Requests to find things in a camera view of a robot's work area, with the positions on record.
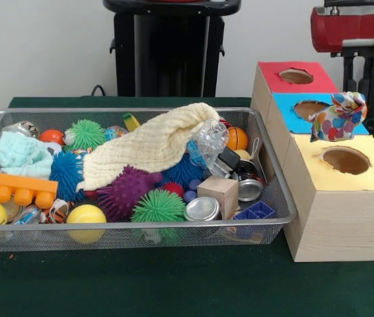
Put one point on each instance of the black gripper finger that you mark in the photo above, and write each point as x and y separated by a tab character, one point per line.
371	76
349	72

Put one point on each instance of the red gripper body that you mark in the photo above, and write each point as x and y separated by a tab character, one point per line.
355	29

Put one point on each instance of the colourful dotted cloth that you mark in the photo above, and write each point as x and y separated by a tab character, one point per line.
339	119

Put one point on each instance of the cream waffle cloth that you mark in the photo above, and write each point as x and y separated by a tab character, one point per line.
147	145

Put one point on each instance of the wooden box with three holes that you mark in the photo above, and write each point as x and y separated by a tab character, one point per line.
339	214

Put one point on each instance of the silver mesh bin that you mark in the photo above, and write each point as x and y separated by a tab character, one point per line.
207	236

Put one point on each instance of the wooden cube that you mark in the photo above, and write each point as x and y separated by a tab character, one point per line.
218	195

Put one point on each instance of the green spiky ball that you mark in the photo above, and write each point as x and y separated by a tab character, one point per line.
159	206
86	133

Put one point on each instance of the purple spiky ball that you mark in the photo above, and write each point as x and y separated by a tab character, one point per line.
127	195

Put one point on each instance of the dark green table cloth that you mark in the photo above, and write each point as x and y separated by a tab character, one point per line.
173	284

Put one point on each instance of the plain yellow ball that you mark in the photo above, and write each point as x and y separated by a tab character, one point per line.
86	214

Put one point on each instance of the blue spiky ball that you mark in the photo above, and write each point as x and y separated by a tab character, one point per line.
66	171

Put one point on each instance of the mint green cloth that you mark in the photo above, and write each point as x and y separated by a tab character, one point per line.
22	158

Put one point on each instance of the orange toy brick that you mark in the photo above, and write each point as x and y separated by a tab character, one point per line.
15	188

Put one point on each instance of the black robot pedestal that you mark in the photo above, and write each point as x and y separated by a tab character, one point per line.
170	49

